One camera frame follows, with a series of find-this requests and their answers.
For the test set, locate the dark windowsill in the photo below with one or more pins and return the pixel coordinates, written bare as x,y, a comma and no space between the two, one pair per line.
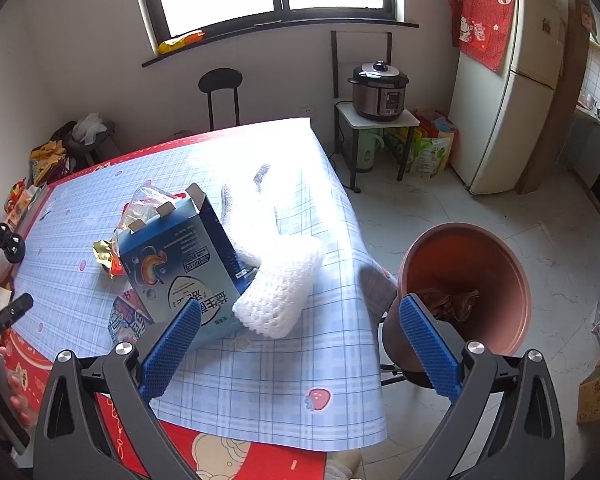
370,24

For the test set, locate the gold orange snack wrapper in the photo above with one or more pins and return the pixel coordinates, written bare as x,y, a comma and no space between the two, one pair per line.
105,255

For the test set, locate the blue cardboard carton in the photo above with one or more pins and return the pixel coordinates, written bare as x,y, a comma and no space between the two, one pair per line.
180,265

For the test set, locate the brown wooden door frame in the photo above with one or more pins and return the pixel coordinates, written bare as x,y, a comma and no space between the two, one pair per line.
555,135

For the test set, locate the yellow green packet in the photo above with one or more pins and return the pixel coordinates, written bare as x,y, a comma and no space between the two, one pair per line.
405,145

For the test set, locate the black folded chair frame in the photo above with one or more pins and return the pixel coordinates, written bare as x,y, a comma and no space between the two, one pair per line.
333,60

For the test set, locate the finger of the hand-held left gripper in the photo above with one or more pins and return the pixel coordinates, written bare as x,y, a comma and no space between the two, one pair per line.
10,312

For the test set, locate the brown crumpled wrapper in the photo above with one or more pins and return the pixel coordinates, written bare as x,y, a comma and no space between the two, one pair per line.
455,305

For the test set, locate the cardboard box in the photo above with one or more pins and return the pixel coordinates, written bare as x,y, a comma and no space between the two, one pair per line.
597,400

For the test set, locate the green electric kettle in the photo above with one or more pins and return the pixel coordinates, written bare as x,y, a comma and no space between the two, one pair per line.
367,152

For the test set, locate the red printed hanging cloth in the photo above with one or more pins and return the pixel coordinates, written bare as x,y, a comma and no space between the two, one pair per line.
485,35

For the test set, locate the person's left hand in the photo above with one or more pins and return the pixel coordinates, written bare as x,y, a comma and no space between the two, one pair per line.
20,405

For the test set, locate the red shopping bag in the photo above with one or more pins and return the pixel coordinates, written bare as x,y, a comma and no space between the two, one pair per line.
430,117

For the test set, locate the blue plaid tablecloth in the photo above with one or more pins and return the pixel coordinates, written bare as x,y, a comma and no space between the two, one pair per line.
255,385

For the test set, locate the white side table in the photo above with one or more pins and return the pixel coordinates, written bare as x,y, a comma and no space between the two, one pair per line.
405,121

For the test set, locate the white refrigerator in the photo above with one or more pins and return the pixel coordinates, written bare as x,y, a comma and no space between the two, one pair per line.
500,125

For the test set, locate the black round-back chair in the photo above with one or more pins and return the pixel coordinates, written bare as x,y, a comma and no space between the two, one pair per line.
220,80

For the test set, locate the electric pressure cooker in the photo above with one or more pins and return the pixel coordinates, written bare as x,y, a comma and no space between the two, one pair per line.
380,95

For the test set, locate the yellow snack bag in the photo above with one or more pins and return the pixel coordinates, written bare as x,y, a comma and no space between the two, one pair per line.
47,160

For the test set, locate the wall outlet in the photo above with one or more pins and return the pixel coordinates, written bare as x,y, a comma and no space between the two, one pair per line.
308,110

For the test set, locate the clear plastic bag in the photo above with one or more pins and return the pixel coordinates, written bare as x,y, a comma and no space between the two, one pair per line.
145,205

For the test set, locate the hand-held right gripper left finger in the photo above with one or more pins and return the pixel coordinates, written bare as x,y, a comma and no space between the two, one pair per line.
172,350

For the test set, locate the red snack packets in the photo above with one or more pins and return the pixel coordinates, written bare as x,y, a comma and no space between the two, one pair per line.
22,200

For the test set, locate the green white bag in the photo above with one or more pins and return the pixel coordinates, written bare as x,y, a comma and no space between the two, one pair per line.
435,155

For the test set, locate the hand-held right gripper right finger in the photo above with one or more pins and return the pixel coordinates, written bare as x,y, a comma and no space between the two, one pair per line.
425,345

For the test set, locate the terracotta plastic basin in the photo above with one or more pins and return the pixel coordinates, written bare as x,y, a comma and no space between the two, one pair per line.
460,260

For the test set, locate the orange snack packet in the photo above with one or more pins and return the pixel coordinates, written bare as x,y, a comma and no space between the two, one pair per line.
180,42

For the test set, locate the white bubble wrap bag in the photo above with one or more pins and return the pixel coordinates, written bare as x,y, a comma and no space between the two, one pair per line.
280,290

